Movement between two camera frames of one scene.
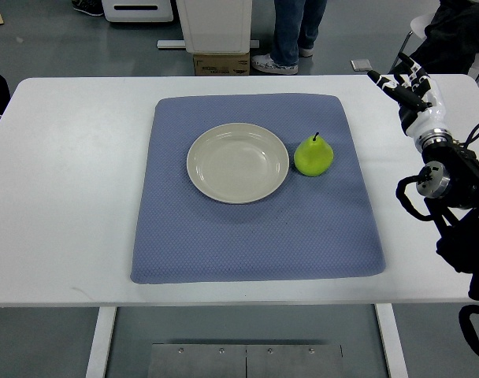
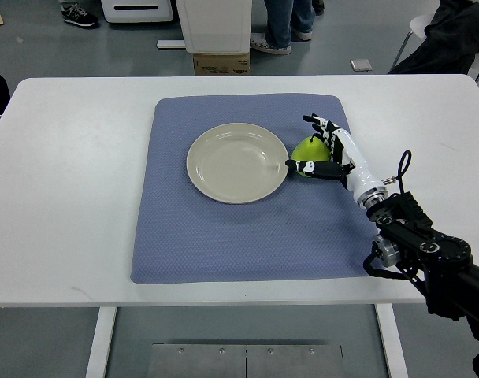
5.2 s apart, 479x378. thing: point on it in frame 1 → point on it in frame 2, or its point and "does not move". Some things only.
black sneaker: (93, 7) → (72, 13)
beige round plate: (238, 163) does not move
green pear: (313, 157) does not move
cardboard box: (222, 64) does not move
